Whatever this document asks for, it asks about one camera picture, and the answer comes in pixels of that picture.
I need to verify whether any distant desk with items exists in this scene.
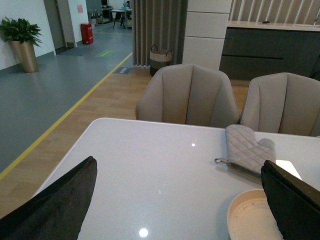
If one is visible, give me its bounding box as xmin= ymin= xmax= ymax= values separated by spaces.
xmin=101 ymin=0 xmax=133 ymax=29

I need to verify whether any dark grey counter cabinet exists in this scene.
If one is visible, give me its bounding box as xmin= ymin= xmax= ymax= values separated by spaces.
xmin=219 ymin=21 xmax=320 ymax=80

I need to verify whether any beige upholstered chair left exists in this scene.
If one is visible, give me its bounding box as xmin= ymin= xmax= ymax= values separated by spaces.
xmin=135 ymin=64 xmax=240 ymax=128

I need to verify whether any gold tall plant pot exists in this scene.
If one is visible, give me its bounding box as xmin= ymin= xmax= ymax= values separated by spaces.
xmin=11 ymin=40 xmax=38 ymax=73

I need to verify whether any woven basket with handles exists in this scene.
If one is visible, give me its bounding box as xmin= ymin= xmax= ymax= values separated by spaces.
xmin=149 ymin=44 xmax=173 ymax=76

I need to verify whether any green potted plant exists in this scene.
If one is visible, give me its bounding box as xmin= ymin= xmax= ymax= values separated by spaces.
xmin=0 ymin=17 xmax=42 ymax=47

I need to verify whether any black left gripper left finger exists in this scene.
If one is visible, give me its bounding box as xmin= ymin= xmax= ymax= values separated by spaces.
xmin=0 ymin=156 xmax=97 ymax=240

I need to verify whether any beige round plate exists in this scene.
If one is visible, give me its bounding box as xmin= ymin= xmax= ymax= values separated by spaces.
xmin=227 ymin=189 xmax=283 ymax=240

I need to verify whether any beige pleated curtain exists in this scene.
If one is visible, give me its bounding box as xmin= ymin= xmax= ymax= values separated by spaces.
xmin=131 ymin=0 xmax=188 ymax=66

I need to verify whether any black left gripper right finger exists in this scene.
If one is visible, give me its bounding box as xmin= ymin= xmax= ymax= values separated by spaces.
xmin=261 ymin=160 xmax=320 ymax=240

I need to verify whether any red box cabinet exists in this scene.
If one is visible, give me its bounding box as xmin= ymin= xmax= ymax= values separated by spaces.
xmin=80 ymin=23 xmax=94 ymax=45

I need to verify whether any beige upholstered chair right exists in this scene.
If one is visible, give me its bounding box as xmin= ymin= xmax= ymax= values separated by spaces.
xmin=239 ymin=72 xmax=320 ymax=137

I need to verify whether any white pillar cabinet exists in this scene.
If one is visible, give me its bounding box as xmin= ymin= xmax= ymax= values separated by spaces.
xmin=182 ymin=0 xmax=232 ymax=70

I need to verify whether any beige upholstered chair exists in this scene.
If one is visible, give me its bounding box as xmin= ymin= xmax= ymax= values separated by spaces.
xmin=135 ymin=64 xmax=240 ymax=128
xmin=239 ymin=72 xmax=320 ymax=137

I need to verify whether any grey quilted oven mitt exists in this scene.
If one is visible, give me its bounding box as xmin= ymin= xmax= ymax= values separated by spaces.
xmin=214 ymin=124 xmax=277 ymax=180

